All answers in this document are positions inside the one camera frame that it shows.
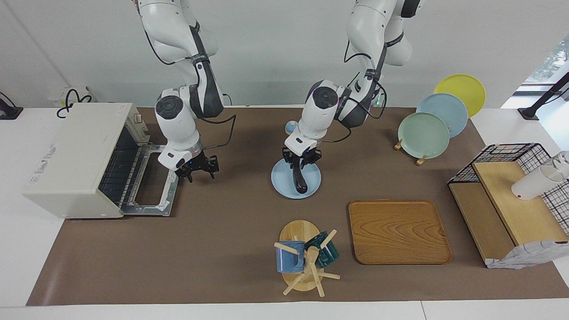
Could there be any black looped table cable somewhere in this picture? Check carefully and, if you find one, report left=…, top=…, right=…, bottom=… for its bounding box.
left=56, top=88, right=93, bottom=119

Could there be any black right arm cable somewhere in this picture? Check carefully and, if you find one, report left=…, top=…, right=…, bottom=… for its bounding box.
left=143, top=24, right=237, bottom=150

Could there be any clear glass cup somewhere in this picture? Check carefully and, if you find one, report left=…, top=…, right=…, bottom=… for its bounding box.
left=549, top=151, right=569, bottom=179

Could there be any white cup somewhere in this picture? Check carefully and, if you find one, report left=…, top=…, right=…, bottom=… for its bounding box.
left=511, top=165, right=565, bottom=201

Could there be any black wire basket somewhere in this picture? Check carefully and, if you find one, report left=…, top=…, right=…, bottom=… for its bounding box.
left=448, top=143, right=569, bottom=236

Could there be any window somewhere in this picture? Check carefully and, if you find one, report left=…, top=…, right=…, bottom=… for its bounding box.
left=524, top=35, right=569, bottom=86

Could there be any pale green plate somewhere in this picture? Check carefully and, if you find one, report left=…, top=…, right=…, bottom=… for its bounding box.
left=397, top=112, right=451, bottom=160

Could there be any wooden plate rack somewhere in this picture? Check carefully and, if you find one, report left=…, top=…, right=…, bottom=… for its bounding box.
left=394, top=139, right=430, bottom=166

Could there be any dark green mug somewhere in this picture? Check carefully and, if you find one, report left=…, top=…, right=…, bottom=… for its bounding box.
left=305, top=231, right=340, bottom=269

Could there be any black handled utensil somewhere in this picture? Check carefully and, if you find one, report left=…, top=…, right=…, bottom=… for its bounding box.
left=292, top=156, right=309, bottom=195

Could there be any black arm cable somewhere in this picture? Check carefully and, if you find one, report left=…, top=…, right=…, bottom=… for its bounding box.
left=321, top=52, right=388, bottom=144
left=143, top=24, right=237, bottom=150

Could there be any wooden shelf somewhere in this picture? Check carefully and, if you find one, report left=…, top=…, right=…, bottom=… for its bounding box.
left=448, top=160, right=569, bottom=268

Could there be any rectangular wooden tray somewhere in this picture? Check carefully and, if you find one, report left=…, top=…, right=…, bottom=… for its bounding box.
left=348, top=200, right=453, bottom=266

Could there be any marble patterned panel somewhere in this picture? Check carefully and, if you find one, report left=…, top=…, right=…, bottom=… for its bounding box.
left=485, top=240, right=569, bottom=270

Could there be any yellow plate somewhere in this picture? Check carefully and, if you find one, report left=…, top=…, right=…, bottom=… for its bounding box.
left=433, top=74, right=486, bottom=119

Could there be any wooden mug tree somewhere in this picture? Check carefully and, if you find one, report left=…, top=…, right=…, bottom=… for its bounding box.
left=273, top=220, right=341, bottom=298

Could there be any light blue racked plate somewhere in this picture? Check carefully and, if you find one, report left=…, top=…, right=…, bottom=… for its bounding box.
left=416, top=92, right=469, bottom=139

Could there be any black device at table edge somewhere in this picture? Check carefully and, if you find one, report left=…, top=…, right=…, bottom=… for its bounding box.
left=0, top=92, right=24, bottom=121

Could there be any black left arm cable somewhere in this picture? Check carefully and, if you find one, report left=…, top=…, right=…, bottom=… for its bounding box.
left=321, top=52, right=388, bottom=144

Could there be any beige toaster oven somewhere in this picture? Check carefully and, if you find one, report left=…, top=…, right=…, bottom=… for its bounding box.
left=22, top=103, right=180, bottom=220

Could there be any blue mug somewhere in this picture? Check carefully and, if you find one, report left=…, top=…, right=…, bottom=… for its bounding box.
left=276, top=240, right=306, bottom=274

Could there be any brown table mat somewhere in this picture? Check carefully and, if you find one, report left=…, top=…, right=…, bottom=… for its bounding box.
left=25, top=106, right=569, bottom=307

